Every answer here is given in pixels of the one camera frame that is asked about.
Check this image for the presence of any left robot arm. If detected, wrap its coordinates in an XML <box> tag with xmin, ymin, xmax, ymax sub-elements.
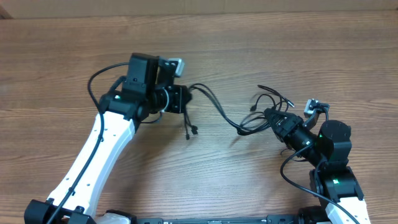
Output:
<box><xmin>24</xmin><ymin>53</ymin><xmax>192</xmax><ymax>224</ymax></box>

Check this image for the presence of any black USB cable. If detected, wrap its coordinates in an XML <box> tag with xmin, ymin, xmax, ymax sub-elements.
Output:
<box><xmin>183</xmin><ymin>82</ymin><xmax>274</xmax><ymax>141</ymax></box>

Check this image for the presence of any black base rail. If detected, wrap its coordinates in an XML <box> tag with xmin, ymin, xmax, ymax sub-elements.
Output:
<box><xmin>132</xmin><ymin>215</ymin><xmax>300</xmax><ymax>224</ymax></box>

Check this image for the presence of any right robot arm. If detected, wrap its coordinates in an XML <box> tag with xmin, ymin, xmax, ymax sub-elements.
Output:
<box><xmin>264</xmin><ymin>106</ymin><xmax>370</xmax><ymax>223</ymax></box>

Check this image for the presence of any black thin audio cable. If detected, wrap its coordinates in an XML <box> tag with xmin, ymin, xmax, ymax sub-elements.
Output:
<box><xmin>239</xmin><ymin>84</ymin><xmax>295</xmax><ymax>131</ymax></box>

